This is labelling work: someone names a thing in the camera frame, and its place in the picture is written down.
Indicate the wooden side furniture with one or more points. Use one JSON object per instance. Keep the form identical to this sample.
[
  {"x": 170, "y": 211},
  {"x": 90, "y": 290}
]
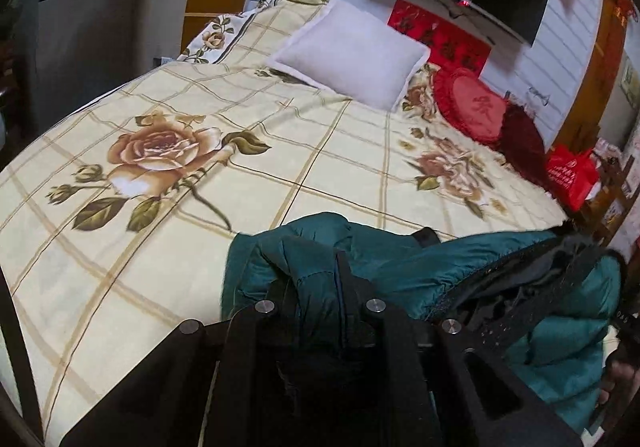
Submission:
[{"x": 612, "y": 197}]

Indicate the dark red round cushion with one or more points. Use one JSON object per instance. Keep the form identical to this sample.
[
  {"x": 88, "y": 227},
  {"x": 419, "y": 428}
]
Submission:
[{"x": 525, "y": 147}]

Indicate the floral folded quilt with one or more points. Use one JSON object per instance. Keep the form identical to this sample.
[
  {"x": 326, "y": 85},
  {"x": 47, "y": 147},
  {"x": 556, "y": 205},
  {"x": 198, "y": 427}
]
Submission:
[{"x": 220, "y": 37}]

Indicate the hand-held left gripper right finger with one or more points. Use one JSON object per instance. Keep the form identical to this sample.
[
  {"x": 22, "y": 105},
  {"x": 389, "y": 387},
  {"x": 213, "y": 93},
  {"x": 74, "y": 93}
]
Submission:
[{"x": 352, "y": 297}]

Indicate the red heart-shaped cushion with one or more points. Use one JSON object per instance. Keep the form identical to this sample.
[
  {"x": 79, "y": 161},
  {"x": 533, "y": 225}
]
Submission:
[{"x": 472, "y": 104}]

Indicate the cream plaid floral bedsheet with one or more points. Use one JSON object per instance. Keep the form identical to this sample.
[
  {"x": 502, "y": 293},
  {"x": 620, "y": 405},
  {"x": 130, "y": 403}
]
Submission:
[{"x": 300, "y": 152}]

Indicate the metal wall hook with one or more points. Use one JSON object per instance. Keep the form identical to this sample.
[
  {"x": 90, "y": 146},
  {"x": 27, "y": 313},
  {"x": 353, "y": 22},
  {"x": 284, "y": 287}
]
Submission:
[{"x": 540, "y": 96}]

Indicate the dark green padded jacket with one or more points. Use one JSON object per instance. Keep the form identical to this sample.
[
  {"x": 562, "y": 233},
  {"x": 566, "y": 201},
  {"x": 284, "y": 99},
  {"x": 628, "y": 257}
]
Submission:
[{"x": 400, "y": 267}]

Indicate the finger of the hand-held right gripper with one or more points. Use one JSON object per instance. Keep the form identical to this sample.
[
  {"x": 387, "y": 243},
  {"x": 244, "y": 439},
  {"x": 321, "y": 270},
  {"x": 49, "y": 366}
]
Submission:
[{"x": 575, "y": 277}]

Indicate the red wall poster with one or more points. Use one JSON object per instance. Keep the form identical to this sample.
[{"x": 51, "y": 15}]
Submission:
[{"x": 450, "y": 44}]

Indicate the red shopping bag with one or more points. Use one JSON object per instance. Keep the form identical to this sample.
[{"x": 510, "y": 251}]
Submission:
[{"x": 570, "y": 177}]

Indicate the person's right hand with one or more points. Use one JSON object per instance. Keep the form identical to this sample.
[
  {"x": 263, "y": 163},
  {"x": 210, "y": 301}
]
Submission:
[{"x": 614, "y": 379}]

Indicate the black metal pole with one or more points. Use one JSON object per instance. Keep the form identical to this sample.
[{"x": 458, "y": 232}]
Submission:
[{"x": 20, "y": 357}]

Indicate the white pillow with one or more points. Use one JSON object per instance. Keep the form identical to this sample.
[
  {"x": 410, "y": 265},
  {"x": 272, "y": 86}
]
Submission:
[{"x": 350, "y": 54}]

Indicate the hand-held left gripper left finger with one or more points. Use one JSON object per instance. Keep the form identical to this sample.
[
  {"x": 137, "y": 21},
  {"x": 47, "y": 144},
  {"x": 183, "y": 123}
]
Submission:
[{"x": 280, "y": 317}]

